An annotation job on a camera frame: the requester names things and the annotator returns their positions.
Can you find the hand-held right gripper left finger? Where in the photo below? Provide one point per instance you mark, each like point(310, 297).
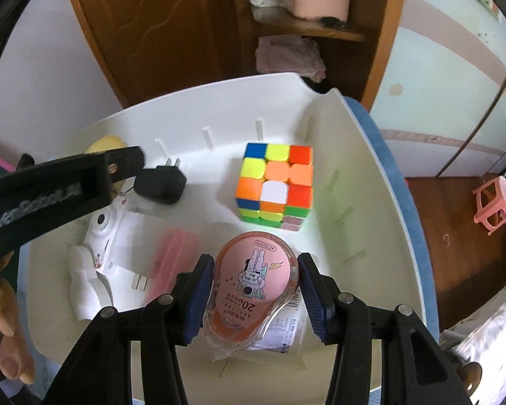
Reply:
point(196, 299)

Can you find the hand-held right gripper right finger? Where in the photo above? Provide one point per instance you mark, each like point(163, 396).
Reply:
point(314, 299)

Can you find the pink hair roller clip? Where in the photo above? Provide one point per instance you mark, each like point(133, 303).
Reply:
point(173, 253)

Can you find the white toy camera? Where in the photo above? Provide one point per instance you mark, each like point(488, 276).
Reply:
point(103, 223)

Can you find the pink correction tape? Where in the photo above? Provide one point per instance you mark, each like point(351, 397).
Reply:
point(253, 274)

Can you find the round gold tin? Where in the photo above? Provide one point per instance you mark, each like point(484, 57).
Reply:
point(103, 143)

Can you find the white plastic storage bin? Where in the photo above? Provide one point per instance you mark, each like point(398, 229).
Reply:
point(362, 219)

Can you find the black charger plug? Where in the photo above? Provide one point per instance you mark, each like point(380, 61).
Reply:
point(160, 185)

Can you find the multicoloured puzzle cube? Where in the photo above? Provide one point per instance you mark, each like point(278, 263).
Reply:
point(274, 177)

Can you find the person's left hand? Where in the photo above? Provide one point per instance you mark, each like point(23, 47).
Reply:
point(10, 325)

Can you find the white quilted cloth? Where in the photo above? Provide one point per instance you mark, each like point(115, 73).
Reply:
point(497, 337)

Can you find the brown wooden cabinet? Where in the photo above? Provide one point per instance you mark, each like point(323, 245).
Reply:
point(130, 29)

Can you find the pink plastic stool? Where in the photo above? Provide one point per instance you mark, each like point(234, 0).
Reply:
point(495, 198)

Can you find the pink folded cloth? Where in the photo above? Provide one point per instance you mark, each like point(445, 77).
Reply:
point(286, 55)

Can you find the white crumpled cloth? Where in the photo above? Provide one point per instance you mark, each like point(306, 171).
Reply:
point(265, 1)

